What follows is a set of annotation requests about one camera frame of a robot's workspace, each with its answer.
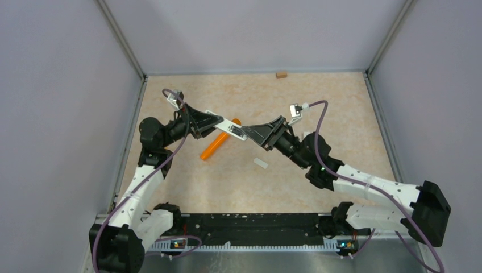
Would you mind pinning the small brown wooden block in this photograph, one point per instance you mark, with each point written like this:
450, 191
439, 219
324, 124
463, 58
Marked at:
281, 74

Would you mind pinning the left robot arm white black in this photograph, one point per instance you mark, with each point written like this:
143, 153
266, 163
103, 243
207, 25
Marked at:
120, 243

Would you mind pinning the small white battery cover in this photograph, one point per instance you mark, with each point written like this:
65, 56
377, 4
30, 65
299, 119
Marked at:
261, 163

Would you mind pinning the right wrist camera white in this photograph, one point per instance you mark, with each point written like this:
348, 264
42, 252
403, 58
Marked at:
296, 112

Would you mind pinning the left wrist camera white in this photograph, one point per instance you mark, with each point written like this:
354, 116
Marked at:
174, 97

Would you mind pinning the small white remote control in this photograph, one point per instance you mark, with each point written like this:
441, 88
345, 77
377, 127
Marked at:
229, 127

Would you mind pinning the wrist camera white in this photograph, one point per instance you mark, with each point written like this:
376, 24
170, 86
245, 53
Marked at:
174, 97
296, 112

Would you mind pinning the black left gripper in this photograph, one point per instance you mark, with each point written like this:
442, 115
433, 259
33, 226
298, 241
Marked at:
200, 123

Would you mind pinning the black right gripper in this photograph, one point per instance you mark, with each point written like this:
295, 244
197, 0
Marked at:
266, 135

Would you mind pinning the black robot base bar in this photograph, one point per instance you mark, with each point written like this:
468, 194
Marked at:
262, 229

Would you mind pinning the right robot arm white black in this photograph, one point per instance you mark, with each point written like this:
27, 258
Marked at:
420, 210

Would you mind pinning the white slotted cable duct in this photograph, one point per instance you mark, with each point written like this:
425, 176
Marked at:
329, 245

